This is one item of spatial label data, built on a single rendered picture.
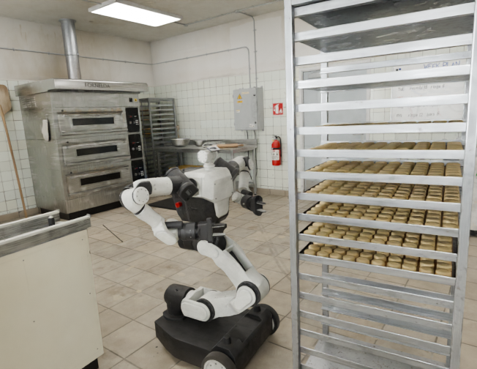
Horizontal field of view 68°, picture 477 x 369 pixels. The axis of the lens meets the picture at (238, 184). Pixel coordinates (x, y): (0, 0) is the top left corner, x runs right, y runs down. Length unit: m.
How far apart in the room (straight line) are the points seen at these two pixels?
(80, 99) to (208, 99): 2.36
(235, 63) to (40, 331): 5.42
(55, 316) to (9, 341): 0.22
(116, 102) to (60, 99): 0.92
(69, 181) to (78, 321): 3.68
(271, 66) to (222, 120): 1.39
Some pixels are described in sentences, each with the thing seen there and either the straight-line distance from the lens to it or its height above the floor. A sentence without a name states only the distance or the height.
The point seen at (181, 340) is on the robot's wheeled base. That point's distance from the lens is 2.21.
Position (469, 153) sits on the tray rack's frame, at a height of 1.24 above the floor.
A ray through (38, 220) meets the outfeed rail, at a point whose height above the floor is 0.88.
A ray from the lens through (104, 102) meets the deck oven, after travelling 6.05.
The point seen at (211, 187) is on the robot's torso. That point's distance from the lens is 1.85.
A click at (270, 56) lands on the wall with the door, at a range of 6.22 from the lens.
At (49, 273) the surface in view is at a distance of 2.02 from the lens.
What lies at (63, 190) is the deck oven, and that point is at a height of 0.47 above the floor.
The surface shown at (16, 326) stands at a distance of 2.02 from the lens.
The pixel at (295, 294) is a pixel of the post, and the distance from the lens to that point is 1.64.
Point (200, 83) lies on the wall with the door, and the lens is 7.10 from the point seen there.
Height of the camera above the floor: 1.39
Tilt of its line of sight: 11 degrees down
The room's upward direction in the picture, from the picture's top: 3 degrees counter-clockwise
